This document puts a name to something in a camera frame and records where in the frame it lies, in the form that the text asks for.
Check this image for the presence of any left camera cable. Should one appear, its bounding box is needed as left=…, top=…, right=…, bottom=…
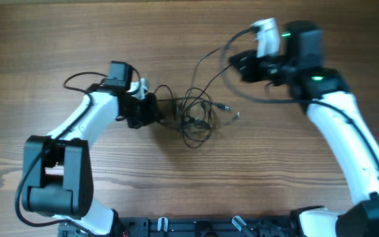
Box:
left=14, top=71, right=108, bottom=228

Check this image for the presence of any right camera cable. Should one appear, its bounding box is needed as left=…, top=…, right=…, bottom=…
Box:
left=219, top=26, right=379, bottom=228

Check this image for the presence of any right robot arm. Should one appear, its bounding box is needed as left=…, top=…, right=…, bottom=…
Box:
left=220, top=18, right=379, bottom=236

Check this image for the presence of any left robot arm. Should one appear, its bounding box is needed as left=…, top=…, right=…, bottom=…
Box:
left=14, top=61, right=160, bottom=236

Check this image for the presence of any thin black usb cable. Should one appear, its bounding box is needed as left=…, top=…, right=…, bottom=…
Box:
left=176, top=47, right=241, bottom=126

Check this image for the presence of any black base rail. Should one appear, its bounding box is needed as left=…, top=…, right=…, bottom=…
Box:
left=57, top=215, right=309, bottom=237

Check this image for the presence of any camera cable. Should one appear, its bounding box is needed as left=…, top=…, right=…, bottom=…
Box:
left=219, top=26, right=379, bottom=228
left=14, top=71, right=108, bottom=228

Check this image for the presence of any thick black usb cable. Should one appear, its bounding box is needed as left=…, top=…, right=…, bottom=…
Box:
left=153, top=84, right=232, bottom=149

